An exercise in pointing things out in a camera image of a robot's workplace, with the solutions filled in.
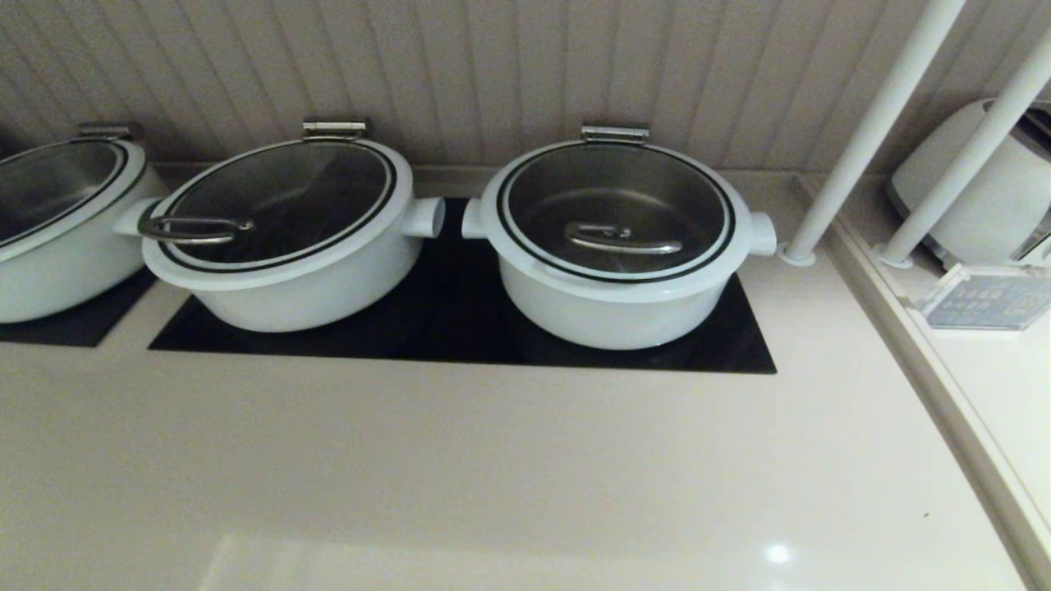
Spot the white toaster appliance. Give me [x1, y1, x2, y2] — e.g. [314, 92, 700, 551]
[887, 98, 1051, 268]

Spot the glass lid with white rim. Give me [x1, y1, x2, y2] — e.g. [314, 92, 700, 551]
[480, 140, 755, 298]
[138, 136, 414, 290]
[0, 138, 147, 263]

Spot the large black induction mat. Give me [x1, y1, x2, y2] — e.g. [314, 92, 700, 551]
[149, 197, 778, 375]

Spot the white pot with steel insert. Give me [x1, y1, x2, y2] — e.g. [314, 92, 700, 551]
[461, 140, 778, 351]

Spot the small black induction mat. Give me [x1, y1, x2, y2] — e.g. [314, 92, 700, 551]
[0, 267, 158, 347]

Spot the white round pole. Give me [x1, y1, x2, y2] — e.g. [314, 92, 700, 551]
[778, 0, 967, 267]
[874, 29, 1051, 269]

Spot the clear acrylic sign holder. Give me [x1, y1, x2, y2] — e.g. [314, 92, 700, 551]
[914, 263, 1051, 331]

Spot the white pot with side handles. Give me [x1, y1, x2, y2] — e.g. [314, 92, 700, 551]
[113, 135, 447, 333]
[0, 138, 169, 324]

